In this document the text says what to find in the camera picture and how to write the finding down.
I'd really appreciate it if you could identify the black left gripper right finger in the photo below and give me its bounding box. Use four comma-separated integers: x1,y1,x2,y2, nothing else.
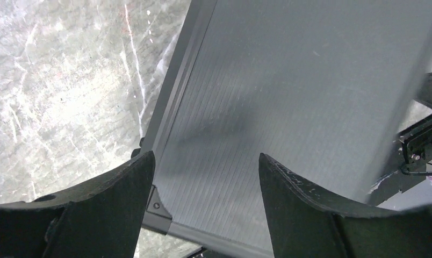
258,153,432,257

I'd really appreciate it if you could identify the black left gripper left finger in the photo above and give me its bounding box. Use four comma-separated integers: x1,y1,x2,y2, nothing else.
0,151,155,257

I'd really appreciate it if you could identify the black poker set case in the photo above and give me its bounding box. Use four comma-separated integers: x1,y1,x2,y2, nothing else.
142,1,432,257

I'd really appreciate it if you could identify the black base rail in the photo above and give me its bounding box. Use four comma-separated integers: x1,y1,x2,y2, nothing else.
367,73,432,206

